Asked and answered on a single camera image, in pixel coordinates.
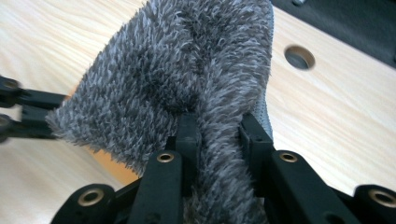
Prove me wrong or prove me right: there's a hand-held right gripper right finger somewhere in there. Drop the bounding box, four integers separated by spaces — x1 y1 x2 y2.
238 112 276 199

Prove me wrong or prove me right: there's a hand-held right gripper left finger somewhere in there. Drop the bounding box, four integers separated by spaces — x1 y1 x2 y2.
164 112 201 198

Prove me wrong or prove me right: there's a grey fluffy cloth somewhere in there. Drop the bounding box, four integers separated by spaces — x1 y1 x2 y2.
46 0 276 224

